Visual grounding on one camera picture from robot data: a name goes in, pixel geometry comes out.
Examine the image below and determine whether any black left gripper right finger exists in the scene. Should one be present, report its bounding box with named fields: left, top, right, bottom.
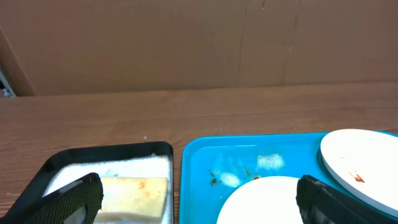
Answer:
left=296, top=175, right=397, bottom=224

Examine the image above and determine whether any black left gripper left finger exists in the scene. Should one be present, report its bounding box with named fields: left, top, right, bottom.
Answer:
left=1, top=172, right=103, bottom=224

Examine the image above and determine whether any yellow round plate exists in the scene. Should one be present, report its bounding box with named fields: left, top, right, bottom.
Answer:
left=216, top=176, right=303, bottom=224

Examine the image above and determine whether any yellow sponge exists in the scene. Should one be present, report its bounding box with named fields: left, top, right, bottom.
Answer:
left=95, top=177, right=168, bottom=223

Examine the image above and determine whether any black soapy water tray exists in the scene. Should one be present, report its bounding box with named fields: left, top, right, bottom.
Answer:
left=1, top=141, right=174, bottom=223

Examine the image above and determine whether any teal plastic tray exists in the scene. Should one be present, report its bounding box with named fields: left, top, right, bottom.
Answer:
left=179, top=133, right=397, bottom=223

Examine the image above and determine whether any white plate upper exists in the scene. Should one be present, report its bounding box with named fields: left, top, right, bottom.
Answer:
left=320, top=129, right=397, bottom=217

